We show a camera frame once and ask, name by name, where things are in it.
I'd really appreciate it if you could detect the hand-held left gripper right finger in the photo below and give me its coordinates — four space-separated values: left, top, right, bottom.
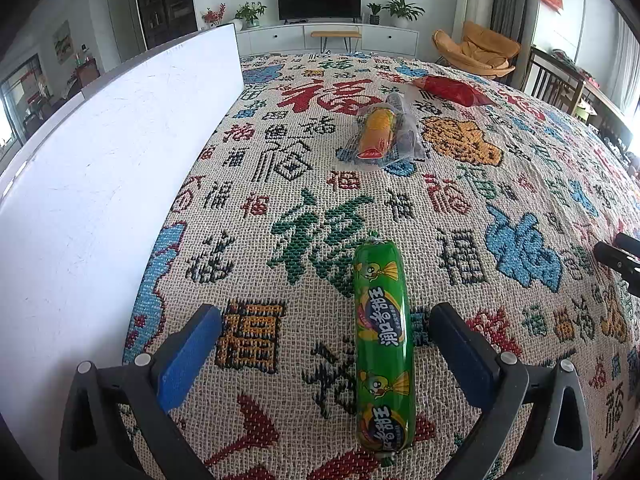
428 302 593 480

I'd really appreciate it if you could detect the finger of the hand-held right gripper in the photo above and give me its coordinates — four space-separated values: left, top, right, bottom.
616 232 640 259
594 241 640 281

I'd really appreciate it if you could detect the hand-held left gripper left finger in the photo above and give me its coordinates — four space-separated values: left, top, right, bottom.
59 304 223 480

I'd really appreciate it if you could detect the green sausage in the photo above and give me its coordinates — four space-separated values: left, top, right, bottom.
352 232 417 466

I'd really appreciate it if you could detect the wooden dining table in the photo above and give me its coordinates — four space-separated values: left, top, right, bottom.
580 77 640 156

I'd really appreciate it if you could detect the dark wooden chair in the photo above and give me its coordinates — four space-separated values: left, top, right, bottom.
522 46 586 113

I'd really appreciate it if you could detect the white board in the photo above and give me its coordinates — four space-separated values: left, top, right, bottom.
0 22 246 461

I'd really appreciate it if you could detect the printed woven blanket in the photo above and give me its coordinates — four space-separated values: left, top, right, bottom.
120 51 640 480

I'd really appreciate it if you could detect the corn cob in clear packet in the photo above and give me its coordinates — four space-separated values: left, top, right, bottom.
336 91 431 171

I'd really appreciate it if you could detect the red snack packet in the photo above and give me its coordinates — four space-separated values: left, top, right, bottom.
412 74 496 108

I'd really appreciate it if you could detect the orange lounge chair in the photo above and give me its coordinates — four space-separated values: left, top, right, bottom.
432 21 521 78

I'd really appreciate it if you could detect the grey curtain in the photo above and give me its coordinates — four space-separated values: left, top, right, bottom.
490 0 541 56

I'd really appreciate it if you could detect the white curtain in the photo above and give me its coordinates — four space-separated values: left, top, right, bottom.
452 0 496 41

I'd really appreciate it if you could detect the dark sideboard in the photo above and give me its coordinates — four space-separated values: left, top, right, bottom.
65 57 101 96

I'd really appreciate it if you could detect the glass balcony door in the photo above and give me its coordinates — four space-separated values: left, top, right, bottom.
0 52 46 151

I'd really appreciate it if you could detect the white television cabinet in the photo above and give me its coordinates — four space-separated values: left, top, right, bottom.
236 23 420 58

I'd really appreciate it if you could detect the large leafy potted plant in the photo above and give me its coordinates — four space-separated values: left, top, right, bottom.
381 0 426 28

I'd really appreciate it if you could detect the white door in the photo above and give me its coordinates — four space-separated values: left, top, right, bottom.
106 0 141 63

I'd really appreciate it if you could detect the red flower plant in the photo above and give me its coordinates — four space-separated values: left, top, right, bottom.
201 3 227 28

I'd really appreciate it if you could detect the wooden stool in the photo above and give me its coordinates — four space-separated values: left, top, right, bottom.
311 31 362 53

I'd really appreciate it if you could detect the green potted plant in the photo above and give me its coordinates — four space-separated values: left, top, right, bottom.
234 1 267 28

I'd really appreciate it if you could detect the dark display cabinet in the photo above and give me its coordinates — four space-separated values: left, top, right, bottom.
132 0 198 51

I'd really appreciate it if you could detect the black television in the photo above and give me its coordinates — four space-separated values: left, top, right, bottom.
276 0 363 23

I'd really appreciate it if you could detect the wall painting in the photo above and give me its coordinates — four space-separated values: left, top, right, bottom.
52 20 73 65

